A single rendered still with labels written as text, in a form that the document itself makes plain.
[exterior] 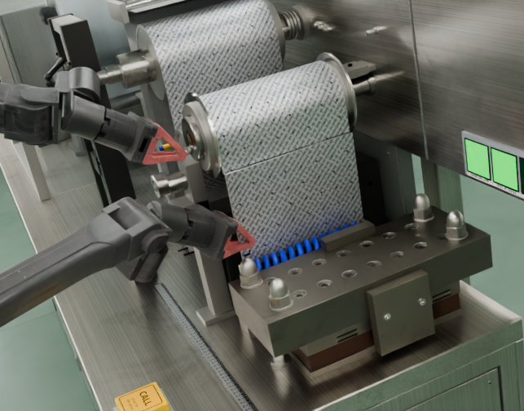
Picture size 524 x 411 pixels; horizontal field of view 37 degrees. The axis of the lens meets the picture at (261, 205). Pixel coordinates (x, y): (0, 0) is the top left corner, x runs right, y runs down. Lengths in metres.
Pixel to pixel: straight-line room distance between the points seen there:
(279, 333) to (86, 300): 0.59
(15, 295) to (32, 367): 2.30
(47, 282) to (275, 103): 0.47
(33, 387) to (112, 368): 1.80
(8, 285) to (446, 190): 0.95
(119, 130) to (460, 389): 0.68
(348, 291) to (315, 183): 0.22
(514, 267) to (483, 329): 1.99
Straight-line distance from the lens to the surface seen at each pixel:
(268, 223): 1.31
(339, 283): 1.22
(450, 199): 1.68
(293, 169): 1.30
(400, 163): 1.43
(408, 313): 1.25
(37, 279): 1.05
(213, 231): 1.23
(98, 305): 1.62
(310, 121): 1.30
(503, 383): 1.38
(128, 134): 1.24
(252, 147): 1.27
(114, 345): 1.47
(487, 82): 1.14
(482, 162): 1.19
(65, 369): 3.23
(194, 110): 1.26
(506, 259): 3.35
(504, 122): 1.13
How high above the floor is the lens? 1.63
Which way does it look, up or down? 23 degrees down
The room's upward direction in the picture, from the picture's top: 12 degrees counter-clockwise
